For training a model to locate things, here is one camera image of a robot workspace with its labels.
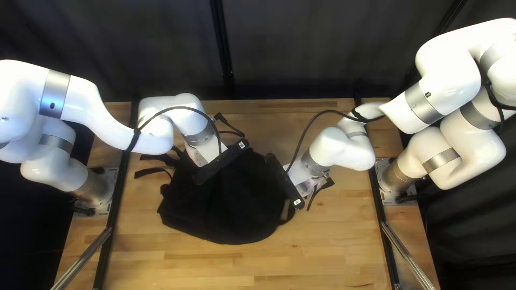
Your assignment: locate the black backpack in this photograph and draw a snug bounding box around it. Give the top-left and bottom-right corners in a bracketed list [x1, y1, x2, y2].
[134, 146, 297, 245]

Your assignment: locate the black cable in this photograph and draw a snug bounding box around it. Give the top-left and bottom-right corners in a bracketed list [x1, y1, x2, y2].
[135, 106, 246, 158]
[284, 109, 384, 212]

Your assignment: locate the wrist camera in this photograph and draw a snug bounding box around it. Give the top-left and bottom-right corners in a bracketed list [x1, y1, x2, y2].
[193, 139, 249, 185]
[266, 153, 306, 210]

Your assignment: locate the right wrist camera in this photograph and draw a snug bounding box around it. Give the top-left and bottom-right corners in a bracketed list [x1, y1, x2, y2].
[266, 153, 306, 210]

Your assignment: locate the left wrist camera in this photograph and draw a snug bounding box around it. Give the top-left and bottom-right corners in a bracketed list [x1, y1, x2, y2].
[193, 139, 249, 185]

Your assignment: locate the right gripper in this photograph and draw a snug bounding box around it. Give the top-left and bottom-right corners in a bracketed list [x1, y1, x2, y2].
[284, 158, 331, 198]

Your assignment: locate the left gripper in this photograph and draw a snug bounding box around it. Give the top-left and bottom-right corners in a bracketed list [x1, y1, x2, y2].
[186, 136, 228, 167]

